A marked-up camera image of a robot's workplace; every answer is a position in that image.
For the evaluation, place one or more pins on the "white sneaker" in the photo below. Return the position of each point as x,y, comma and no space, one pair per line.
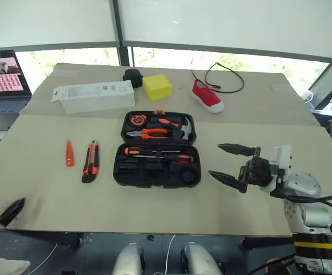
2,265

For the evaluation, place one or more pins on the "silver rounded robot leg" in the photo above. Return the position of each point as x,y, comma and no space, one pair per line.
200,260
128,260

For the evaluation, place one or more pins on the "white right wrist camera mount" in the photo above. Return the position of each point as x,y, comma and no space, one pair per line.
281,157

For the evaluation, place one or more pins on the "black orange utility knife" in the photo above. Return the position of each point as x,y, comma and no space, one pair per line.
91,163

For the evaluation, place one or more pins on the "long white cardboard box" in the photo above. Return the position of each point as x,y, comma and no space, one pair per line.
97,97

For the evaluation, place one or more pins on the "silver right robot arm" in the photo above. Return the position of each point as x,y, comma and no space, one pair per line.
309,215

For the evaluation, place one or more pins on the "open laptop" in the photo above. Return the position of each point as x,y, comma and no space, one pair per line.
2,83

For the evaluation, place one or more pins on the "black plastic tool case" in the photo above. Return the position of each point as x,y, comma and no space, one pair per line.
157,177

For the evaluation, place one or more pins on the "white roller blind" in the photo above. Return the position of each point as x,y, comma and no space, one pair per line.
234,23
48,20

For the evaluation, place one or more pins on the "orange black screwdriver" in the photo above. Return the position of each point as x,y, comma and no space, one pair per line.
134,150

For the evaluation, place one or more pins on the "yellow block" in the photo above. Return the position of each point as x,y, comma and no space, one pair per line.
157,87

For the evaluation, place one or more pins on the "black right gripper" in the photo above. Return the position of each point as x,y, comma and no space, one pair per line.
257,170

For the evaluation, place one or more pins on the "small white background device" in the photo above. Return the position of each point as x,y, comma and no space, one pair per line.
307,96

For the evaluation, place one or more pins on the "red child's shoe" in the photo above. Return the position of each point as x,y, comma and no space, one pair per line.
207,97

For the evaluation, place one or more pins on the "orange voltage tester pen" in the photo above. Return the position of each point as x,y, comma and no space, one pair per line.
69,156

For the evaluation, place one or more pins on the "black cylindrical speaker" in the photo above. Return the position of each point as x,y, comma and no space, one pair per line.
132,76

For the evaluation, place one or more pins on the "dark window frame post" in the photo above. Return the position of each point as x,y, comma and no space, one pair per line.
123,53

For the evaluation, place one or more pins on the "black orange tape measure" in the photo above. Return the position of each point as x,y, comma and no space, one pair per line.
137,119

